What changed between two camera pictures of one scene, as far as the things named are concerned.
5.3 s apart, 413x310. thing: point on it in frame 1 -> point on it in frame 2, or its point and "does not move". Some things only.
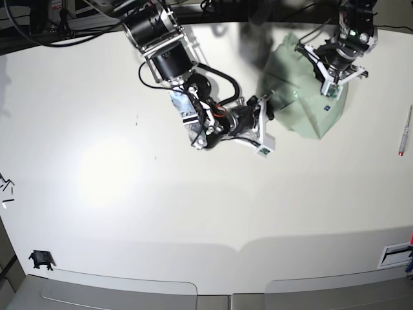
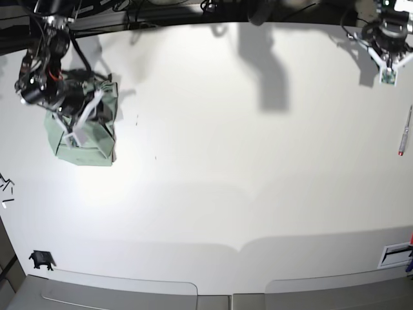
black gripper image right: (335, 55) -> (388, 33)
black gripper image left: (244, 117) -> (70, 97)
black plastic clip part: (42, 258) does not move
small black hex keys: (5, 181) does not move
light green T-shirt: (289, 80) -> (87, 137)
